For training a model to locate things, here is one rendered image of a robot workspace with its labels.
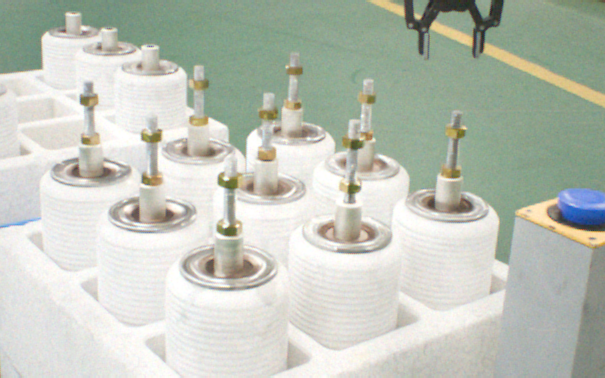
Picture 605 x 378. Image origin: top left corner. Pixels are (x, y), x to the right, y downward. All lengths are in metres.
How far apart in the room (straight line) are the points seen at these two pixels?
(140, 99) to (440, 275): 0.55
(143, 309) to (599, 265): 0.37
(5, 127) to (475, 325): 0.61
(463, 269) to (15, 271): 0.41
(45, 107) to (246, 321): 0.79
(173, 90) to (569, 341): 0.71
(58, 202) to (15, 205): 0.28
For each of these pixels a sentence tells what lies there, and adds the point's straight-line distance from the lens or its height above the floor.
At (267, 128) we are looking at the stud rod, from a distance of 0.86.
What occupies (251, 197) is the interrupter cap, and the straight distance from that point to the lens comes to 0.85.
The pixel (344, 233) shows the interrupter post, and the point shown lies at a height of 0.26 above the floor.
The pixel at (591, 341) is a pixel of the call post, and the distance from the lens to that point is 0.72.
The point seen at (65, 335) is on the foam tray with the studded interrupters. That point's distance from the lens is 0.85.
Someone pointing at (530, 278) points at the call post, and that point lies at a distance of 0.72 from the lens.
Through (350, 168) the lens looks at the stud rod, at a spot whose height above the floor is 0.31.
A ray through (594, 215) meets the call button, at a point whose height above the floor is 0.32.
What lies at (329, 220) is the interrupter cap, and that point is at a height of 0.25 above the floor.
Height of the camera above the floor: 0.58
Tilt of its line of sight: 22 degrees down
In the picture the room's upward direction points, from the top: 3 degrees clockwise
